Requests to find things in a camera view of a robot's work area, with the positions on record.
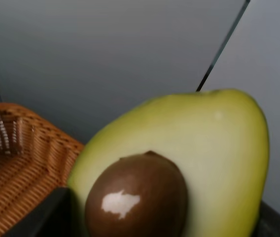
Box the halved avocado with pit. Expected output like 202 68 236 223
68 89 269 237

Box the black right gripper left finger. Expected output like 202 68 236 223
3 187 81 237

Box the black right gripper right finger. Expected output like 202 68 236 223
255 201 280 237

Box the brown wicker basket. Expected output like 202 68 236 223
0 103 83 237

